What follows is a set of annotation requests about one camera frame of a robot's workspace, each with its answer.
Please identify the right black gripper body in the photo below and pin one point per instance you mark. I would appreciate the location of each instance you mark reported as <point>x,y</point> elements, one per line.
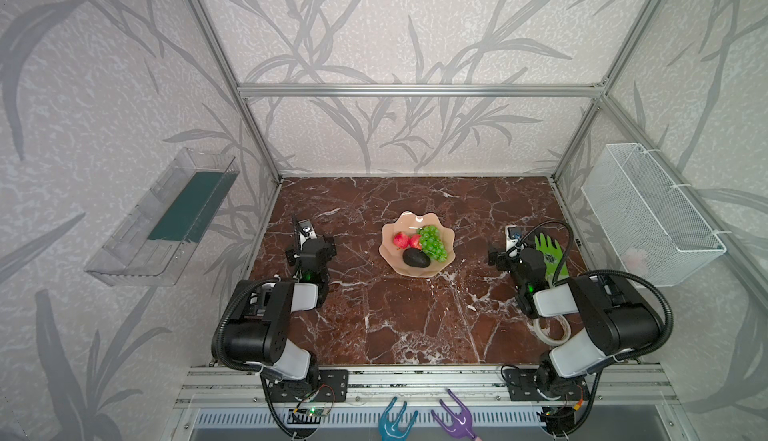
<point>500,258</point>

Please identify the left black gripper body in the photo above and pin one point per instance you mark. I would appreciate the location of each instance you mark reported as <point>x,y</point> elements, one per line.
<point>309,249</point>

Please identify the red fake apple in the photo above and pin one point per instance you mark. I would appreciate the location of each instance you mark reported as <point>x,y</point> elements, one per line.
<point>415,242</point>
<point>401,240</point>

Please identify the dark fake avocado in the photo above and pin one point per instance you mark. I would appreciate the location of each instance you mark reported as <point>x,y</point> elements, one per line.
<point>416,258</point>

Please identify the green fake grape bunch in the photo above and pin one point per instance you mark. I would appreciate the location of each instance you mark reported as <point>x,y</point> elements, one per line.
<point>432,244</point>

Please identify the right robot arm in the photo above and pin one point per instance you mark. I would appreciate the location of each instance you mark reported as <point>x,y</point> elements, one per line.
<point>623,315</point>

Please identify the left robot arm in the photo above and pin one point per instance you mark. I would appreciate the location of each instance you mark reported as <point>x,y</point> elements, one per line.
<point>252,333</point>

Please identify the pink scalloped fruit bowl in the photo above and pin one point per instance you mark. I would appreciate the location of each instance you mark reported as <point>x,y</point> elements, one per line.
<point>408,224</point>

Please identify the green work glove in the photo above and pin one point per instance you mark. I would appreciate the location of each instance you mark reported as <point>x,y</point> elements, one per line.
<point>552,253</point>

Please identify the clear tape roll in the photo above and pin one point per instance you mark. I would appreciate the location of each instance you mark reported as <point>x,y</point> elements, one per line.
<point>553,331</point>

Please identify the pink item in basket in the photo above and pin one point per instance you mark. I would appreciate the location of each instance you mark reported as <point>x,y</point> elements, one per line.
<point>636,261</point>

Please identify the purple plastic hand fork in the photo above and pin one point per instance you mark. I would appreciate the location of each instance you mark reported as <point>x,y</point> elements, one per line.
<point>461,422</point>

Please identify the teal plastic hand fork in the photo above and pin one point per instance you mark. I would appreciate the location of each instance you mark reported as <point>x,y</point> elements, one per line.
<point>389,427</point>

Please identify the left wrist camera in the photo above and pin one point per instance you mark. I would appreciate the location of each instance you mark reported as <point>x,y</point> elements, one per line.
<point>303,231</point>

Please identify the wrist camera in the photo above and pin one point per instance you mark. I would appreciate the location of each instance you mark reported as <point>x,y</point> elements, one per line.
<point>514,237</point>
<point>303,231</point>

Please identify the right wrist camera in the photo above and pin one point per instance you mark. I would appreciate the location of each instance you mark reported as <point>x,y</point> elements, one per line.
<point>514,237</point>

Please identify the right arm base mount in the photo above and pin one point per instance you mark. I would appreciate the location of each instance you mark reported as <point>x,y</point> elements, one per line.
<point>541,385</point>

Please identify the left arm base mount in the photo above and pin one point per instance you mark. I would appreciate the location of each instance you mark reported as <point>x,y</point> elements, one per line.
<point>325,385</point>

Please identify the white wire mesh basket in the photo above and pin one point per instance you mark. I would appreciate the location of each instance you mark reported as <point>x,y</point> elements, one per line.
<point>639,205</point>

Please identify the aluminium front rail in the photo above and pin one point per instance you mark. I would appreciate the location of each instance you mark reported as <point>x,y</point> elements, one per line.
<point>475,385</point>

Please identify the clear plastic wall bin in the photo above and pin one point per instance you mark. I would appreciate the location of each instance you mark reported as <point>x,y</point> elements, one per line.
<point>154,243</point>

